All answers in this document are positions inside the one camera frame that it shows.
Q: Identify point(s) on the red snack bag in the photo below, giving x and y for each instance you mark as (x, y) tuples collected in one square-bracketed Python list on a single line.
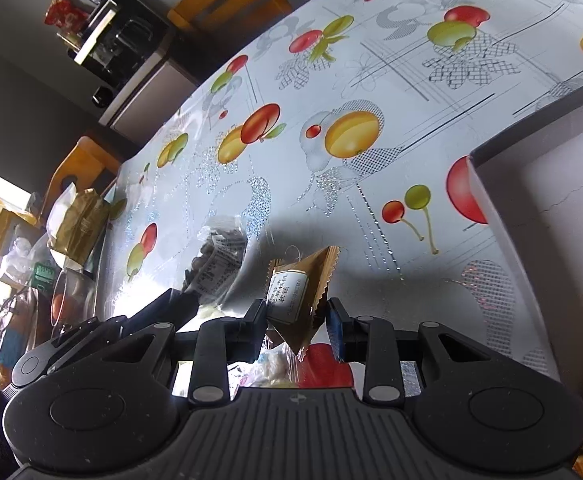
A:
[(66, 12)]

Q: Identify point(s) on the black cup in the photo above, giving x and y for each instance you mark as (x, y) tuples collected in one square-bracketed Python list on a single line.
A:
[(102, 96)]

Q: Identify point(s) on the clear packet of white candies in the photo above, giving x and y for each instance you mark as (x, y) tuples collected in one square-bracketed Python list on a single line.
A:
[(271, 370)]

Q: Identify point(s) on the clear packet of dark snacks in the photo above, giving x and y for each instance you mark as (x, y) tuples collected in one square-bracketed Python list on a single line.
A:
[(216, 260)]

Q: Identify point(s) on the gold foil bag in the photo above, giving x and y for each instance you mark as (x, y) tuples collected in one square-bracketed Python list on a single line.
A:
[(81, 225)]

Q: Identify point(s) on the black coffee machine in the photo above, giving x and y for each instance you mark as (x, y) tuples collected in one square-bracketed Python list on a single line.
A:
[(131, 35)]

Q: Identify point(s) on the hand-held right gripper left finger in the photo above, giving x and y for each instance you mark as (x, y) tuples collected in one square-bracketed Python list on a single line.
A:
[(256, 330)]

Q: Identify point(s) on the white cardboard box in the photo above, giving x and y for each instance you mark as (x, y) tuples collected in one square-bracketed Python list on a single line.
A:
[(561, 200)]

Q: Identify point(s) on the silver cabinet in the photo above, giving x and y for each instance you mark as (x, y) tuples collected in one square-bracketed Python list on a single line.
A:
[(156, 95)]

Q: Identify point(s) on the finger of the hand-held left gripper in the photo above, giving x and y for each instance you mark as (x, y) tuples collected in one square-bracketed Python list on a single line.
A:
[(166, 310)]

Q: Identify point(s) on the glass mug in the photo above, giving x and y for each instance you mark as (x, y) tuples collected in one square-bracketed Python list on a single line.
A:
[(71, 300)]

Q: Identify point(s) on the brown snack packet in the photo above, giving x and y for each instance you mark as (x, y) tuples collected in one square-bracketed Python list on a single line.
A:
[(301, 285)]

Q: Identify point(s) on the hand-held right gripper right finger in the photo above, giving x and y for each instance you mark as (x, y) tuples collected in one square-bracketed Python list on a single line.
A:
[(334, 330)]

